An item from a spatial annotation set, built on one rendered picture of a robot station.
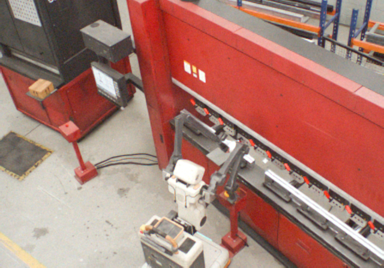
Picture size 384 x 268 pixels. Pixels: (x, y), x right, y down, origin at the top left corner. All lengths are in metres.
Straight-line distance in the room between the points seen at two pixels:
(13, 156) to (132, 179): 1.74
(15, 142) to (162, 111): 2.57
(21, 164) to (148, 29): 2.85
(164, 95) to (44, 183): 2.06
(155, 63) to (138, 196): 1.71
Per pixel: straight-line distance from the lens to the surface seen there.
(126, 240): 5.06
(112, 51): 4.27
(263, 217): 4.44
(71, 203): 5.56
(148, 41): 4.27
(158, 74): 4.51
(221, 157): 4.28
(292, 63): 3.18
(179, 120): 3.85
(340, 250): 3.88
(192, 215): 4.05
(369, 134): 3.07
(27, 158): 6.31
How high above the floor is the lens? 4.08
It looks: 42 degrees down
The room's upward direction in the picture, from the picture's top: 7 degrees counter-clockwise
